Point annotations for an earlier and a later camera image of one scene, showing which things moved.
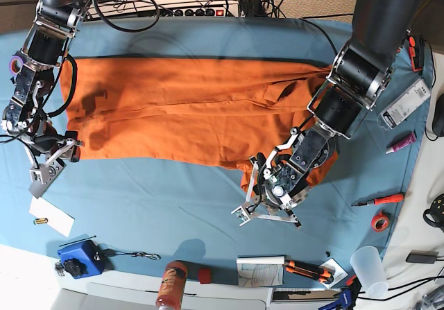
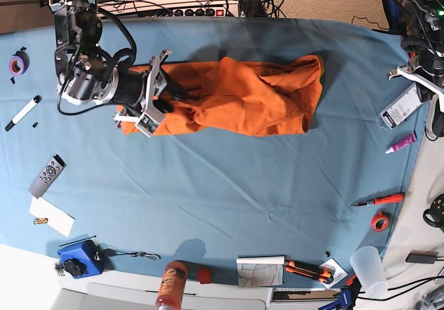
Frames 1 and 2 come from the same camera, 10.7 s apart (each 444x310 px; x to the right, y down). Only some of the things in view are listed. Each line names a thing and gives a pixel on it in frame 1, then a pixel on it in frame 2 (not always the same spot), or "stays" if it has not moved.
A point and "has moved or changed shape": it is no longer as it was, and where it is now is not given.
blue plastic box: [82, 259] stays
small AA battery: [40, 220] stays
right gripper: [73, 155] to [173, 91]
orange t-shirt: [218, 111] has moved or changed shape
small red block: [205, 276] stays
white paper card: [57, 219] stays
